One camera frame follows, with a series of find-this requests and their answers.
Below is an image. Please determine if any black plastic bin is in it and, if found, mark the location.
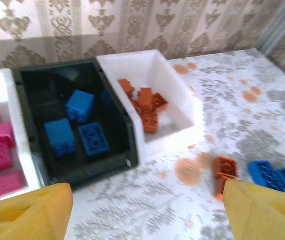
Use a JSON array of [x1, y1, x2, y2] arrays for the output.
[[11, 57, 140, 188]]

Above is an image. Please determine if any right aluminium frame post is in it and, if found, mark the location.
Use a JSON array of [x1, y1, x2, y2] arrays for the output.
[[256, 0, 285, 57]]

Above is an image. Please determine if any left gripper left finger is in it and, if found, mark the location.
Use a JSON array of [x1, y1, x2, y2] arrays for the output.
[[0, 182, 74, 240]]

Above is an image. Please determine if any white bin with orange legos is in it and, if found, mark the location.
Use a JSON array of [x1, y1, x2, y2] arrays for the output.
[[96, 49, 205, 152]]

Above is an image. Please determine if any floral patterned tablecloth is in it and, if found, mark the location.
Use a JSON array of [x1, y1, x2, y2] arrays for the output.
[[34, 48, 285, 240]]

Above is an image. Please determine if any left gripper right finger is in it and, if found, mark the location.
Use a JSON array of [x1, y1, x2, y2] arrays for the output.
[[222, 178, 285, 240]]

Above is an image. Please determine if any orange lego brick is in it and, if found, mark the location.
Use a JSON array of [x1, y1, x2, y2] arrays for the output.
[[151, 92, 170, 112], [131, 98, 143, 118], [213, 156, 239, 182], [138, 87, 156, 111], [117, 78, 136, 97], [139, 109, 162, 134]]

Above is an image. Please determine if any white bin with pink legos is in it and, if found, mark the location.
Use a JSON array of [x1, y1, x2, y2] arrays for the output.
[[0, 67, 43, 207]]

